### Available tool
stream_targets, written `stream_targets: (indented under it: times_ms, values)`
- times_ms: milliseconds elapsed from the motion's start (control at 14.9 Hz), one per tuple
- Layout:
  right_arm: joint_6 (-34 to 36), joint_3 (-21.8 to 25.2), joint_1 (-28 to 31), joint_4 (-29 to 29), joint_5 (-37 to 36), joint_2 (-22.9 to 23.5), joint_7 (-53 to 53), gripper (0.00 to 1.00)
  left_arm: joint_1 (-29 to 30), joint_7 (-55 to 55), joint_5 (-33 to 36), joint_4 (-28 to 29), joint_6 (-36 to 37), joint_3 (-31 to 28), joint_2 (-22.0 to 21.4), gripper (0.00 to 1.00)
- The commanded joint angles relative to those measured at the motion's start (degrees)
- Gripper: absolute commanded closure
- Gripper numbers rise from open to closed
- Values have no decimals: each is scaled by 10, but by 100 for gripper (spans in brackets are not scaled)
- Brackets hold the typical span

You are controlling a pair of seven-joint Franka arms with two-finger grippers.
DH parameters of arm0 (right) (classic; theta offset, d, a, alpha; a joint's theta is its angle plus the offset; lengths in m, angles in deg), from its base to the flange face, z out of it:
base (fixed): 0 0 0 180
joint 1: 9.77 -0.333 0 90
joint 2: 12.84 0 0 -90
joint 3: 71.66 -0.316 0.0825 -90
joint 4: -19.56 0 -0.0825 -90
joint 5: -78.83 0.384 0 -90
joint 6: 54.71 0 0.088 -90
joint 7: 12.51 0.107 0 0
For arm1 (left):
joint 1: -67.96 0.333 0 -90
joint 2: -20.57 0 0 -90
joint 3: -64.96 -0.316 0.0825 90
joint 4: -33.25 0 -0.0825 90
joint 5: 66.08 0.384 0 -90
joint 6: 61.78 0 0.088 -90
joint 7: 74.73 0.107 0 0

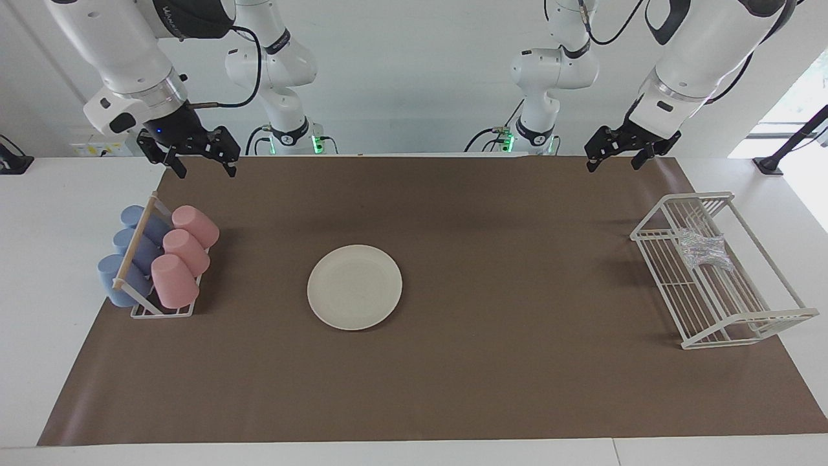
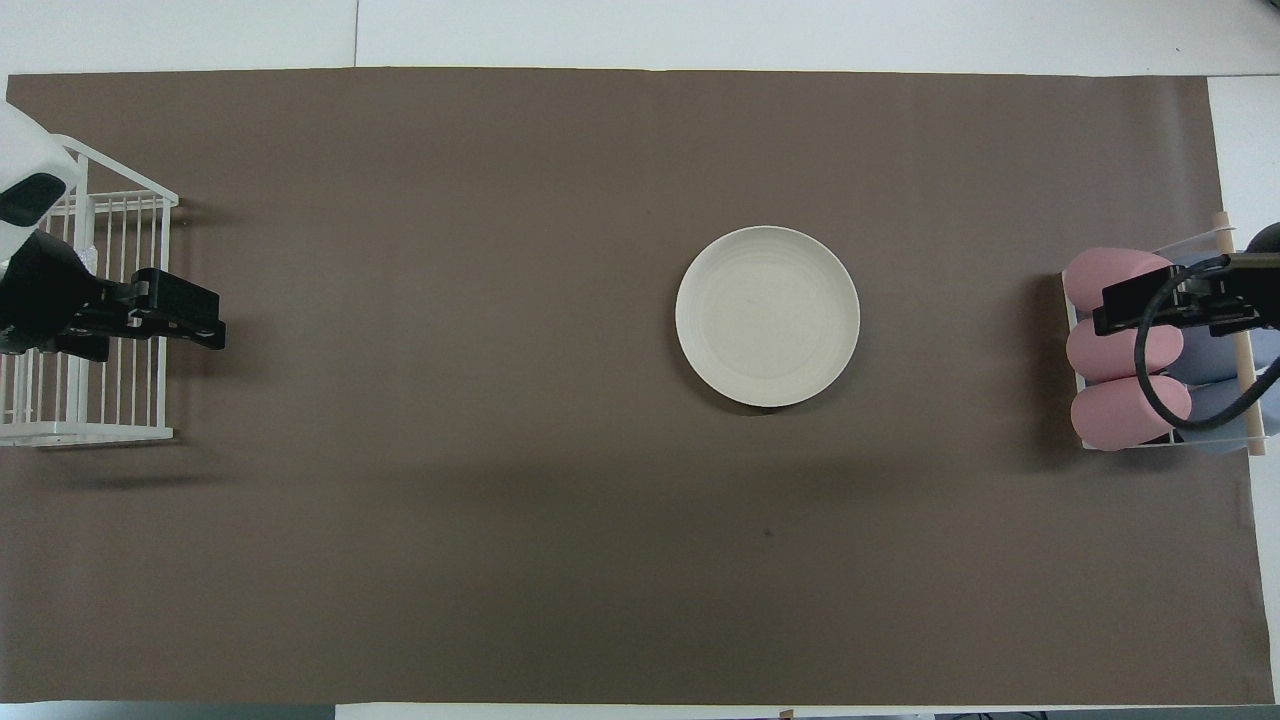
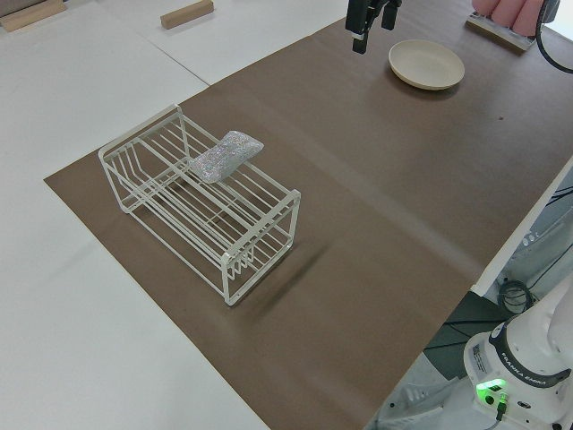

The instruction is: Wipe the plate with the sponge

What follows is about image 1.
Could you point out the black mounting stand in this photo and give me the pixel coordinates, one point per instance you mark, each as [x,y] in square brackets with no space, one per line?
[786,145]

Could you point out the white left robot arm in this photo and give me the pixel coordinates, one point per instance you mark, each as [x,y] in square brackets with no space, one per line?
[698,58]

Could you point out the blue plastic cup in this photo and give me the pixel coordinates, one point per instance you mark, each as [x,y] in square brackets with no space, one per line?
[155,226]
[110,278]
[145,251]

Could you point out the brown table mat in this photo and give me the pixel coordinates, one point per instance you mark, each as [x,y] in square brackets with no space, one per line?
[491,375]

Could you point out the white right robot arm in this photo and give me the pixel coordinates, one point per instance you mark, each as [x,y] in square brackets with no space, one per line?
[123,52]

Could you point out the white wall socket box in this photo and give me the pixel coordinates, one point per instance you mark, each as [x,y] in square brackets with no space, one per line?
[97,149]

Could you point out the cream round plate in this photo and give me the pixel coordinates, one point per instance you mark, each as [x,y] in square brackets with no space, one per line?
[354,287]

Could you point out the black table clamp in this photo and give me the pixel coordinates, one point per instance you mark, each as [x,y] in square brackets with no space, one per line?
[13,162]

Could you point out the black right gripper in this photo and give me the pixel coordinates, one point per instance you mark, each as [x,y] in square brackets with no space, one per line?
[174,126]

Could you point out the silver glitter sponge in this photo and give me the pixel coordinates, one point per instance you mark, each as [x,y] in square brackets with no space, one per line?
[702,249]

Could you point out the pink plastic cup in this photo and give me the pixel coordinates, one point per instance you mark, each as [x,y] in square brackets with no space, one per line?
[187,251]
[197,225]
[173,281]

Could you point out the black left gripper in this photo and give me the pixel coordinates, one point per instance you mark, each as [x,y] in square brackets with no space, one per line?
[637,137]

